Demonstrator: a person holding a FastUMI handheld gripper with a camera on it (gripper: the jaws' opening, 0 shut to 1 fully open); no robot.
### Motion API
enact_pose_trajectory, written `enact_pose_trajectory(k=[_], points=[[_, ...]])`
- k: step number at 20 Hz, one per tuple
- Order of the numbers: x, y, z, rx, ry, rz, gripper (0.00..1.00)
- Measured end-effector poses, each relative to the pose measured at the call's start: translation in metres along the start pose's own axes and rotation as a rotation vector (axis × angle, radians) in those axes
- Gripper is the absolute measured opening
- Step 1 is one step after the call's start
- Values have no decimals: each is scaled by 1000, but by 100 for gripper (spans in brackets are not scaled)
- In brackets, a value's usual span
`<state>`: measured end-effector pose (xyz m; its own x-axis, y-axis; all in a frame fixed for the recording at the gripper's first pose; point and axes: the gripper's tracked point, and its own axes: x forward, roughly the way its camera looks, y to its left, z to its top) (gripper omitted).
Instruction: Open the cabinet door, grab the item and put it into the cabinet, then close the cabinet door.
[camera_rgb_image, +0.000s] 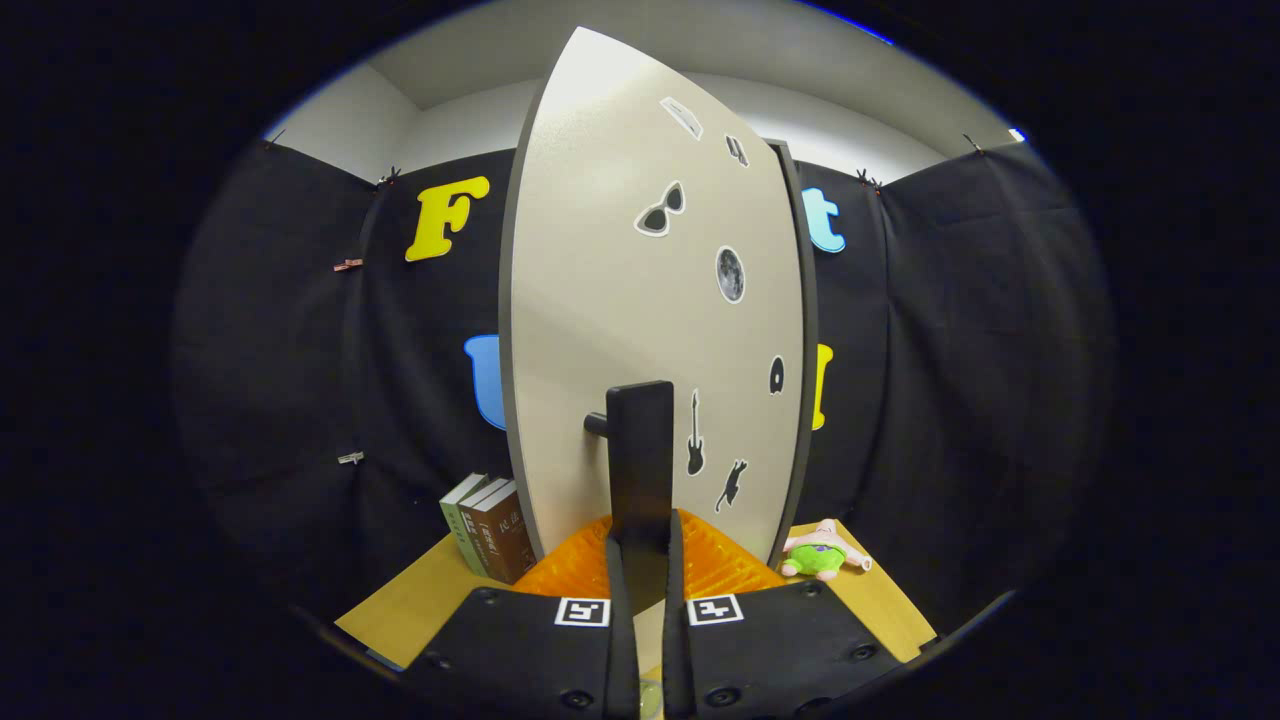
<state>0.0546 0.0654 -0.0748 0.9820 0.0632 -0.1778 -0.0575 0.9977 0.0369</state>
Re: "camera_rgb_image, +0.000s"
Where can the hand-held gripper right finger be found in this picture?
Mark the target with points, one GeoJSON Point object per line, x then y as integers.
{"type": "Point", "coordinates": [675, 640]}

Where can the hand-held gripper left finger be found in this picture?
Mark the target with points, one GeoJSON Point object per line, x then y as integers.
{"type": "Point", "coordinates": [622, 640]}

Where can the beige cabinet door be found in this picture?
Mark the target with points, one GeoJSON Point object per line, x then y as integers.
{"type": "Point", "coordinates": [590, 250]}

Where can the brown book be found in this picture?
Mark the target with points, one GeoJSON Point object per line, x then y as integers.
{"type": "Point", "coordinates": [508, 540]}
{"type": "Point", "coordinates": [482, 535]}

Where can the pink and green plush toy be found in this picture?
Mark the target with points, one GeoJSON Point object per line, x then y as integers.
{"type": "Point", "coordinates": [815, 558]}

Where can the dark grey cabinet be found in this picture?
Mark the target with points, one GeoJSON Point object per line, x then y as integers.
{"type": "Point", "coordinates": [806, 350]}

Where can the black backdrop cloth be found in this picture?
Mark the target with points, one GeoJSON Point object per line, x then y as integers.
{"type": "Point", "coordinates": [950, 380]}

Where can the black cloth clip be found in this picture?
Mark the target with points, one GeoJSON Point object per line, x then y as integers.
{"type": "Point", "coordinates": [972, 143]}
{"type": "Point", "coordinates": [275, 136]}
{"type": "Point", "coordinates": [866, 181]}
{"type": "Point", "coordinates": [390, 177]}

